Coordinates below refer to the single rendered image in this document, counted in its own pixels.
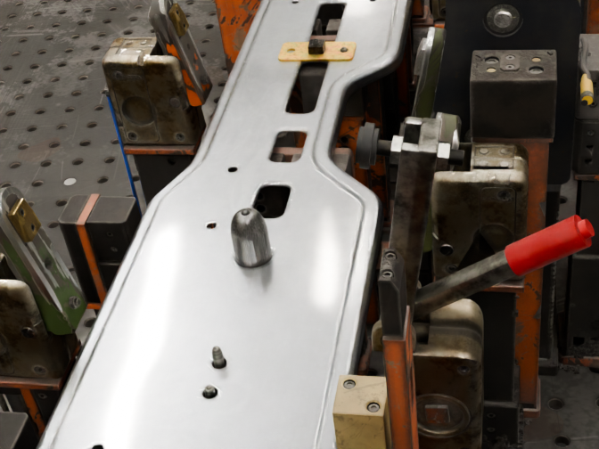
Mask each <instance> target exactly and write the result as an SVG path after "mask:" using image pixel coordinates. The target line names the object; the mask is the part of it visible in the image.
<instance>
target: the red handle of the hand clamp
mask: <svg viewBox="0 0 599 449"><path fill-rule="evenodd" d="M593 236H595V231H594V228H593V226H592V225H591V223H590V222H589V221H588V220H587V219H584V220H582V219H581V218H580V217H579V216H578V215H574V216H571V217H569V218H566V219H564V220H562V221H561V222H559V223H556V224H553V225H551V226H549V227H547V228H545V229H543V230H541V231H539V232H536V233H533V234H531V235H530V236H527V237H525V238H523V239H521V240H519V241H516V242H514V243H512V244H510V245H507V246H506V247H505V250H503V251H501V252H498V253H496V254H495V255H493V256H491V257H487V258H485V259H483V260H481V261H479V262H477V263H475V264H473V265H469V266H467V267H465V268H464V269H462V270H459V271H457V272H455V273H452V274H450V275H448V276H446V277H444V278H441V279H439V280H437V281H435V282H432V283H430V284H428V285H426V286H424V287H421V288H420V289H418V290H417V291H416V297H415V303H414V314H413V321H414V320H416V319H418V318H419V317H422V316H424V315H426V314H429V313H431V312H433V311H436V310H438V309H440V308H442V307H444V306H448V305H450V304H452V303H455V302H456V301H458V300H460V299H463V298H466V297H469V296H470V295H472V294H475V293H477V292H479V291H481V290H484V289H486V288H489V287H491V286H493V285H496V284H498V283H500V282H503V281H505V280H507V279H510V278H512V277H514V276H516V275H518V276H523V275H525V274H527V273H531V272H533V271H535V270H537V269H539V268H541V267H544V266H546V265H549V264H552V263H553V262H555V261H558V260H560V259H562V258H565V257H567V256H570V255H572V254H574V253H576V252H579V251H581V250H582V249H586V248H588V247H590V246H591V245H592V241H591V237H593Z"/></svg>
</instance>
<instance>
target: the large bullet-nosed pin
mask: <svg viewBox="0 0 599 449"><path fill-rule="evenodd" d="M230 231H231V238H232V243H233V247H234V255H235V260H236V263H237V264H238V265H241V266H243V267H249V268H251V267H258V266H261V265H263V264H265V263H267V262H268V261H269V260H270V258H271V257H272V250H271V245H270V240H269V235H268V229H267V224H266V221H265V219H264V218H263V216H262V215H261V214H260V213H259V212H258V211H257V210H256V209H254V208H242V209H240V210H238V211H237V212H236V213H235V214H234V216H233V219H232V222H231V229H230Z"/></svg>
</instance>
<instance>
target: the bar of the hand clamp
mask: <svg viewBox="0 0 599 449"><path fill-rule="evenodd" d="M440 129H441V121H440V120H439V119H435V118H414V117H407V118H406V123H405V131H404V136H399V135H393V140H392V141H387V140H381V139H379V136H380V128H375V123H370V122H365V126H364V127H360V128H359V132H358V137H357V148H356V157H355V162H356V163H359V168H362V169H370V166H371V165H375V161H376V156H377V155H379V156H386V157H390V163H392V164H398V178H397V185H396V193H395V200H394V208H393V215H392V222H391V229H390V243H389V249H396V250H397V251H398V252H399V254H400V255H401V257H402V258H404V260H405V272H406V299H407V305H408V306H410V313H411V324H412V321H413V314H414V303H415V297H416V291H417V285H418V280H419V273H420V268H421V262H422V256H423V244H424V239H425V233H426V227H427V221H428V215H429V209H430V204H431V193H432V186H433V180H434V175H435V169H438V170H446V171H447V165H452V166H459V167H462V166H463V162H464V151H462V150H455V149H450V143H448V142H441V141H440V140H439V136H440ZM403 137H404V138H403Z"/></svg>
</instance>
